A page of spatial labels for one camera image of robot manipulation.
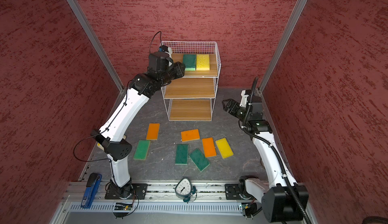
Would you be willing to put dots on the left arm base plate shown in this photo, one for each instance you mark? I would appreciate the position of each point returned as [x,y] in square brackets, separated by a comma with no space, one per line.
[137,191]

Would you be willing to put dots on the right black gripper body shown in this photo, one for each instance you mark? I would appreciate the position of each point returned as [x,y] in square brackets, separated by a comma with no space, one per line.
[242,114]

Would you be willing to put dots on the dark green sponge upright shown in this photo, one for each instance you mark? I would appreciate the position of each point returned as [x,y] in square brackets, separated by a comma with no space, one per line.
[181,157]

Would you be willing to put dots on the white wire shelf rack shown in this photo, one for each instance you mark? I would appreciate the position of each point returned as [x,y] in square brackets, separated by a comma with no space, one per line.
[185,47]

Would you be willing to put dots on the yellow sponge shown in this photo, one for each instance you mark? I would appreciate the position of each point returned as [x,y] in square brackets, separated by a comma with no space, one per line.
[224,148]
[203,62]

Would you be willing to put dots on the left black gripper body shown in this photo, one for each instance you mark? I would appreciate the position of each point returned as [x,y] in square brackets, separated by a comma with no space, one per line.
[166,76]

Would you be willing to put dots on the orange sponge far left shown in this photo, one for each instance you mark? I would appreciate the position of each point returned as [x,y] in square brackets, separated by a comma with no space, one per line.
[153,131]

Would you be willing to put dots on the dark green sponge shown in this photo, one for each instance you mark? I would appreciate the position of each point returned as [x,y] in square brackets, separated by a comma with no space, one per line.
[199,159]
[189,60]
[181,157]

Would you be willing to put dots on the aluminium mounting rail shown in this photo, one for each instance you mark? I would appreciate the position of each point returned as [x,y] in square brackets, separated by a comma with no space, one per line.
[244,189]

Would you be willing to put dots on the blue stapler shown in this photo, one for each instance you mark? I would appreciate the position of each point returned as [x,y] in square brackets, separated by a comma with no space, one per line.
[92,187]

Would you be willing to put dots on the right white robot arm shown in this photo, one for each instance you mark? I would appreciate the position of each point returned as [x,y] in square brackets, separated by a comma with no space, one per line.
[282,199]

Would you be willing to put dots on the orange sponge centre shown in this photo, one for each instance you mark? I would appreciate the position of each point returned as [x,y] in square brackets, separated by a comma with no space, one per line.
[190,135]

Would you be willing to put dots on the beige calculator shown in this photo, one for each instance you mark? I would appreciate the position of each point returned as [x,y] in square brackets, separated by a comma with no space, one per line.
[101,147]

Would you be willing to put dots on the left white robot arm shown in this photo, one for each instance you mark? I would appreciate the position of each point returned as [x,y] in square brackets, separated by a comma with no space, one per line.
[138,92]

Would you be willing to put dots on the orange sponge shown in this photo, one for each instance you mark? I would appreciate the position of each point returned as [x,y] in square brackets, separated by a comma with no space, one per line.
[209,147]
[153,131]
[190,135]

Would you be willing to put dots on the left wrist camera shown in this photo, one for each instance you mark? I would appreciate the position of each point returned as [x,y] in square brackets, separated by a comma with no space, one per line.
[166,49]

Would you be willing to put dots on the white kitchen timer dial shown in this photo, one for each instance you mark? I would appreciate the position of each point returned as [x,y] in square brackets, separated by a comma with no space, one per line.
[184,190]

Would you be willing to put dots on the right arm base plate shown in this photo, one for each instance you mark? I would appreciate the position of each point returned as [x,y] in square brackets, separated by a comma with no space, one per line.
[233,192]

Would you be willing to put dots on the light green sponge left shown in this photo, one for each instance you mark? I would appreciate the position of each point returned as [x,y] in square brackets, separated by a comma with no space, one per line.
[142,150]

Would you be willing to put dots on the middle wooden shelf board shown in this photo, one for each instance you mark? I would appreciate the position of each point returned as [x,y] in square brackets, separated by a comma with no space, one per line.
[190,88]

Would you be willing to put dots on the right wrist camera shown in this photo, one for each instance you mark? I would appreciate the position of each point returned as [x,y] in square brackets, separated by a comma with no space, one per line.
[244,97]

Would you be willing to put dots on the bottom wooden shelf board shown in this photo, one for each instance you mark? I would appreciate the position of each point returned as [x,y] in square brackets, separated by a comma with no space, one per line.
[190,110]

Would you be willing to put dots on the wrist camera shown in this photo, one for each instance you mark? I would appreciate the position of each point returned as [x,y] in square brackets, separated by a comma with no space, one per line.
[244,97]
[166,49]

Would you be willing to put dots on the orange sponge right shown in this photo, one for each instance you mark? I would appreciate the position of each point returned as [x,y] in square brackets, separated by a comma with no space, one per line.
[209,147]

